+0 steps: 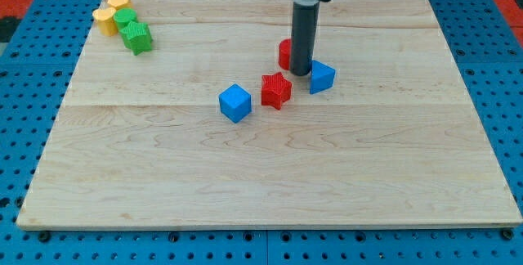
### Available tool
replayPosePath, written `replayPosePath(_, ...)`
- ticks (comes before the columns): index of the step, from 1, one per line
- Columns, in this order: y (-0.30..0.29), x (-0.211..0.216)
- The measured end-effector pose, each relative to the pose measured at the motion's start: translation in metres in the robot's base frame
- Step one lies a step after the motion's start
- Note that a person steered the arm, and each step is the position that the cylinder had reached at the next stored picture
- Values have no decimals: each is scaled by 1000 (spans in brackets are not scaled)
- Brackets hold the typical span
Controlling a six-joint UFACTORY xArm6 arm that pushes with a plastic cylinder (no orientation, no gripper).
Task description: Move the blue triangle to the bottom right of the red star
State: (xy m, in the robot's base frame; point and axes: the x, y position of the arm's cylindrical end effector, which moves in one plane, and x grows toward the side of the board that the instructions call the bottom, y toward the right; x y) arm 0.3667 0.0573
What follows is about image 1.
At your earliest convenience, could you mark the blue triangle block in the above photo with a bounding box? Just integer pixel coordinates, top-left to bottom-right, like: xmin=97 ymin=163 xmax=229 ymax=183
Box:
xmin=310 ymin=61 xmax=336 ymax=94

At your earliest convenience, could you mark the red star block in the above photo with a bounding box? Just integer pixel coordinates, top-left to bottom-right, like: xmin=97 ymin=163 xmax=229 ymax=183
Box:
xmin=261 ymin=72 xmax=292 ymax=110

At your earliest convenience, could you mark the green star block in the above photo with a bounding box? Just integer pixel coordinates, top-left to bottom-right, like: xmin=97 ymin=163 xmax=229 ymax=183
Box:
xmin=120 ymin=21 xmax=152 ymax=56

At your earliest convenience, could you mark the blue cube block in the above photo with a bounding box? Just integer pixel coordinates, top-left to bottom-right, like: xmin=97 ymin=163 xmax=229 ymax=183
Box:
xmin=218 ymin=83 xmax=252 ymax=124

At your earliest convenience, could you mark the light wooden board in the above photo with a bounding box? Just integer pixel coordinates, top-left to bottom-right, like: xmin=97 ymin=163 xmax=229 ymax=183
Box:
xmin=17 ymin=0 xmax=522 ymax=231

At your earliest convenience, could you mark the red cylinder block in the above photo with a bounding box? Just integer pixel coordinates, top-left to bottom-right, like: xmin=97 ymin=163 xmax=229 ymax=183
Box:
xmin=278 ymin=38 xmax=291 ymax=70

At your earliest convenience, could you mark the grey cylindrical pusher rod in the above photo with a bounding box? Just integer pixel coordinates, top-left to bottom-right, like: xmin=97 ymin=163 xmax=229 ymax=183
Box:
xmin=289 ymin=2 xmax=320 ymax=76

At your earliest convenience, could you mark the green cylinder block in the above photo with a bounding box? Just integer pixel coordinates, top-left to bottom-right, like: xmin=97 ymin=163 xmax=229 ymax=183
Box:
xmin=113 ymin=8 xmax=137 ymax=30

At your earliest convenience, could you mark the yellow heart block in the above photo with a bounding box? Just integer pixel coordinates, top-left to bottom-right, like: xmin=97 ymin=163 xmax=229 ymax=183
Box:
xmin=92 ymin=7 xmax=118 ymax=37

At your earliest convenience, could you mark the yellow hexagon block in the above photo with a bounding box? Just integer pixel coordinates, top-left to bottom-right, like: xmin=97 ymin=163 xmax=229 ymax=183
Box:
xmin=107 ymin=0 xmax=132 ymax=11

